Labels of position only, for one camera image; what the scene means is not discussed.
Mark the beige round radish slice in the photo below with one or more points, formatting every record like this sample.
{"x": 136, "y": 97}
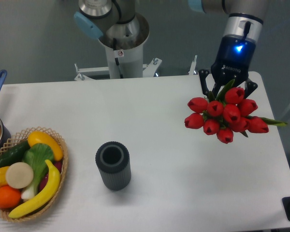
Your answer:
{"x": 19, "y": 175}

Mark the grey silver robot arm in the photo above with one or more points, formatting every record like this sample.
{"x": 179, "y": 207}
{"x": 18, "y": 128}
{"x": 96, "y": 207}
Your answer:
{"x": 245, "y": 16}

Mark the woven wicker basket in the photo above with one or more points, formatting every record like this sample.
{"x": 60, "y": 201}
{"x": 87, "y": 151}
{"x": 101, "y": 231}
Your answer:
{"x": 18, "y": 138}

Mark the orange plastic orange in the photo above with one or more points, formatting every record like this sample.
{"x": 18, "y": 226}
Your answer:
{"x": 9, "y": 197}

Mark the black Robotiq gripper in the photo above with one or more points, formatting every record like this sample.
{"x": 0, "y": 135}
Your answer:
{"x": 232, "y": 63}

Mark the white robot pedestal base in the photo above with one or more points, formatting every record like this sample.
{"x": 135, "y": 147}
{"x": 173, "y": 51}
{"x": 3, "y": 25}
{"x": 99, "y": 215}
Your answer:
{"x": 124, "y": 45}

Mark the dark grey ribbed vase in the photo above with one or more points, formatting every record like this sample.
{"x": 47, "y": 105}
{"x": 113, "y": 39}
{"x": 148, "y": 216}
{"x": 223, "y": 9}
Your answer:
{"x": 113, "y": 162}

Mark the green plastic bok choy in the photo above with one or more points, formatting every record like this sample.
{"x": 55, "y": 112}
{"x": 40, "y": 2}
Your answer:
{"x": 35, "y": 157}

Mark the yellow plastic banana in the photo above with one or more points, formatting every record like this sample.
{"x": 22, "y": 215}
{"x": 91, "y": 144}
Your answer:
{"x": 42, "y": 197}

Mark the red tulip bouquet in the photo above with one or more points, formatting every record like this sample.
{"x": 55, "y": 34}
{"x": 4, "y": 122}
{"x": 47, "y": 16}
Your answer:
{"x": 227, "y": 113}

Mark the dark green plastic cucumber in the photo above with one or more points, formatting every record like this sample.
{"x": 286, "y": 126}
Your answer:
{"x": 14, "y": 154}

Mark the purple plastic eggplant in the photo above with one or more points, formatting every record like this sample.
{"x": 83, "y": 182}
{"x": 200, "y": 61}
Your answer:
{"x": 58, "y": 165}

